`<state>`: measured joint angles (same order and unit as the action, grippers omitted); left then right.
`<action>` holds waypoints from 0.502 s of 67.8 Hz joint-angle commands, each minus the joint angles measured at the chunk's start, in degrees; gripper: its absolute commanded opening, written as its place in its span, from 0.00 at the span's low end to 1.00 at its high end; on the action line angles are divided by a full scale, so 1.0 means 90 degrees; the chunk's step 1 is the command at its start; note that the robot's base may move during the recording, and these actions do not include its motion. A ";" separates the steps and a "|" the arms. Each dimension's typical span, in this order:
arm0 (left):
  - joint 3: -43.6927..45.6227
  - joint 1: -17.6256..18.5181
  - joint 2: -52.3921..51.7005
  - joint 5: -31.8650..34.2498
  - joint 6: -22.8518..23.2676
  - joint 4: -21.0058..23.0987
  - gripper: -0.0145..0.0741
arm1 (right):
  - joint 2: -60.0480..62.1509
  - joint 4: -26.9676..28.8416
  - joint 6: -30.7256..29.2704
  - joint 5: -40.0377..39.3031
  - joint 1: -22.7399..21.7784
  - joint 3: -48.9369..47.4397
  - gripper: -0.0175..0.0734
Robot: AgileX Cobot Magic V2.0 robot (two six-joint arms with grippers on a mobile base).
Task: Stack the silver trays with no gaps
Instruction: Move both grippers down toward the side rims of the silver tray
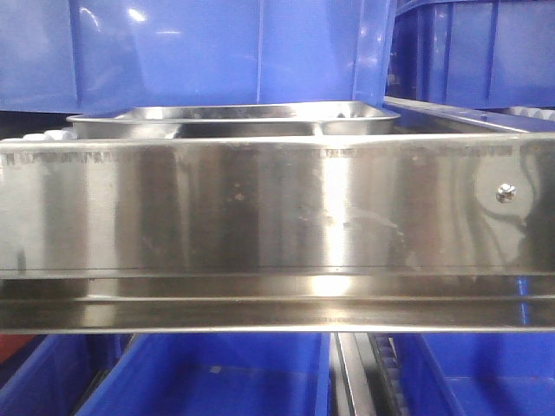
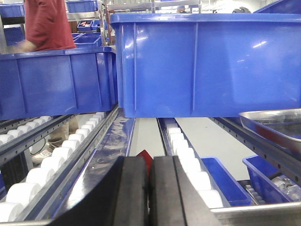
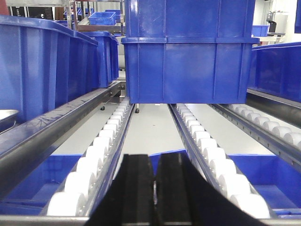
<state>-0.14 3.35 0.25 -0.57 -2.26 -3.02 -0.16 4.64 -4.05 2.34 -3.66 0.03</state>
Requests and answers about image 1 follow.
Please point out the stainless steel shelf front rail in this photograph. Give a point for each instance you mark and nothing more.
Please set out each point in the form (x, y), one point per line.
(340, 233)

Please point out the roller track lower shelf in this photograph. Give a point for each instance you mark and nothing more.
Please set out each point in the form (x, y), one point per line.
(365, 376)

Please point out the blue plastic bin lower right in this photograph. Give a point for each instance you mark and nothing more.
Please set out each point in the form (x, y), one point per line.
(477, 374)

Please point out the blue plastic bin upper right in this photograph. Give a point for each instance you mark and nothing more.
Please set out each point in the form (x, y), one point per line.
(474, 54)

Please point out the silver metal tray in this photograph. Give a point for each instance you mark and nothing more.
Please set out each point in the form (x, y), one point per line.
(237, 121)

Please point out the shelf bolt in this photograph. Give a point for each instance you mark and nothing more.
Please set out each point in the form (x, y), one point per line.
(505, 193)

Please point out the white roller track upper left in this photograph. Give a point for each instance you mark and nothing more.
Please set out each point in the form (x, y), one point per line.
(52, 135)

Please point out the blue plastic bin upper centre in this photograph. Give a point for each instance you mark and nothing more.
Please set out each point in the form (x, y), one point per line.
(92, 56)

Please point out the blue plastic bin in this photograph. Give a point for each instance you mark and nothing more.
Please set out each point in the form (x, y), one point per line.
(218, 374)
(92, 56)
(477, 374)
(53, 373)
(474, 54)

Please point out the blue plastic bin lower centre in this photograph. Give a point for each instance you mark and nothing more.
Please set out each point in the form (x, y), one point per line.
(218, 374)

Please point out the blue plastic bin lower left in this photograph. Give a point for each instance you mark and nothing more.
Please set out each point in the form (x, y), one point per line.
(53, 373)

